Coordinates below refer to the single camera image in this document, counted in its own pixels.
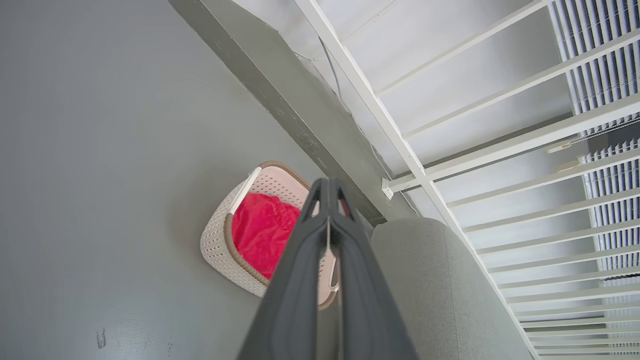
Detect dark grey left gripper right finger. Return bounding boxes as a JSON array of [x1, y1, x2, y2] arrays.
[[327, 177, 419, 360]]

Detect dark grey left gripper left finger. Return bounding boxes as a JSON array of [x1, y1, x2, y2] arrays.
[[237, 177, 331, 360]]

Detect white perforated laundry basket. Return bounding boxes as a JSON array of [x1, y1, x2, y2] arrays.
[[200, 160, 347, 311]]

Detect red garment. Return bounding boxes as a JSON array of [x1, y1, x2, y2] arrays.
[[231, 192, 303, 281]]

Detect grey fabric sofa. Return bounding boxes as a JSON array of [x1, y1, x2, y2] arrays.
[[370, 217, 534, 360]]

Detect white railing fence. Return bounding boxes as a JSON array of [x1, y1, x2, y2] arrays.
[[294, 0, 640, 360]]

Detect grey raised floor platform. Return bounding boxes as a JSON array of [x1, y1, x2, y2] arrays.
[[167, 0, 422, 227]]

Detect white window blinds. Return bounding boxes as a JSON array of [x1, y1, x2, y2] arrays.
[[547, 0, 640, 282]]

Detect grey cable on platform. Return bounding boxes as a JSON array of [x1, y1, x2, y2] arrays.
[[318, 36, 424, 219]]

